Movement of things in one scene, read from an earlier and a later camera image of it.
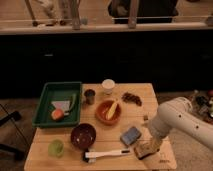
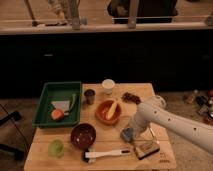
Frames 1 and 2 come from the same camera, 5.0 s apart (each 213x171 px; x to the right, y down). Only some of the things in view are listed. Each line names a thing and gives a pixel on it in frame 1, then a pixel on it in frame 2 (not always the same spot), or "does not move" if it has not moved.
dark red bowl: [83, 135] does not move
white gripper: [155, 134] → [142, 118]
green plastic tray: [58, 91] does not move
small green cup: [56, 148] does not move
